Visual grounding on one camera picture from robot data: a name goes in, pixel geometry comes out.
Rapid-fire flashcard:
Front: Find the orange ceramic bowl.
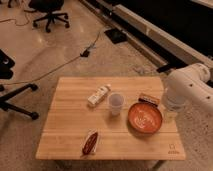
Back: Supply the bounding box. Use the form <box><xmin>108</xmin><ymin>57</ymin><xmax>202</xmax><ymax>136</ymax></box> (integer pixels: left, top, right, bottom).
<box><xmin>128</xmin><ymin>102</ymin><xmax>162</xmax><ymax>134</ymax></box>

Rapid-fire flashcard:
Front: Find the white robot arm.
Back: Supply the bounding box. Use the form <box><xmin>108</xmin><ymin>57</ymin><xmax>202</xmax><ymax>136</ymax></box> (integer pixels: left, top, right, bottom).
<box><xmin>162</xmin><ymin>63</ymin><xmax>213</xmax><ymax>114</ymax></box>

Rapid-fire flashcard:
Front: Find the translucent plastic cup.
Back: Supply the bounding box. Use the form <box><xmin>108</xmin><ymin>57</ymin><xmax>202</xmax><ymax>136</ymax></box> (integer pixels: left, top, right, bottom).
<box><xmin>108</xmin><ymin>93</ymin><xmax>124</xmax><ymax>116</ymax></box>

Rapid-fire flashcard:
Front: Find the wooden table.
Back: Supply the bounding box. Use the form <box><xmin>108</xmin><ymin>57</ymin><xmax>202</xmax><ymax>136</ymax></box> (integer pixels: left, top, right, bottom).
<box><xmin>36</xmin><ymin>76</ymin><xmax>186</xmax><ymax>160</ymax></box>

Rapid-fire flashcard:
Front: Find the orange small box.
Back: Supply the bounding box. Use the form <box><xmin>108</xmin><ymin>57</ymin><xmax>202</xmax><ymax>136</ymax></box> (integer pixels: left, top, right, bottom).
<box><xmin>139</xmin><ymin>93</ymin><xmax>160</xmax><ymax>106</ymax></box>

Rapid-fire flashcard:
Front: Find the black floor plate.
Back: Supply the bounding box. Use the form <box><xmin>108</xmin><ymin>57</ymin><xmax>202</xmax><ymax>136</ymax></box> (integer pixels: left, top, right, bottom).
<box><xmin>105</xmin><ymin>28</ymin><xmax>127</xmax><ymax>44</ymax></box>

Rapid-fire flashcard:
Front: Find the red snack packet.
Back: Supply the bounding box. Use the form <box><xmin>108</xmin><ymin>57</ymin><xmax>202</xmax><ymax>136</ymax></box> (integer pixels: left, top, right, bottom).
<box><xmin>82</xmin><ymin>131</ymin><xmax>99</xmax><ymax>155</ymax></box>

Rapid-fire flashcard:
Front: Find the black office chair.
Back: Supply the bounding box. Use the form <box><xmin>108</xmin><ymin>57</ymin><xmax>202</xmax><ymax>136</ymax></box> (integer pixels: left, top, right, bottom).
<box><xmin>29</xmin><ymin>0</ymin><xmax>70</xmax><ymax>33</ymax></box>

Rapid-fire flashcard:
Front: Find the black chair base left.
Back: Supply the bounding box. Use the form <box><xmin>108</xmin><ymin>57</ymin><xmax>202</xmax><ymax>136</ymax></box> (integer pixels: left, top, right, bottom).
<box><xmin>0</xmin><ymin>49</ymin><xmax>39</xmax><ymax>120</ymax></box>

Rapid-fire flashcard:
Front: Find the black floor cable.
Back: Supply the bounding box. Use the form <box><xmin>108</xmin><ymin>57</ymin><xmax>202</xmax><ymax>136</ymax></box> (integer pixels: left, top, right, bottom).
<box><xmin>0</xmin><ymin>25</ymin><xmax>111</xmax><ymax>86</ymax></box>

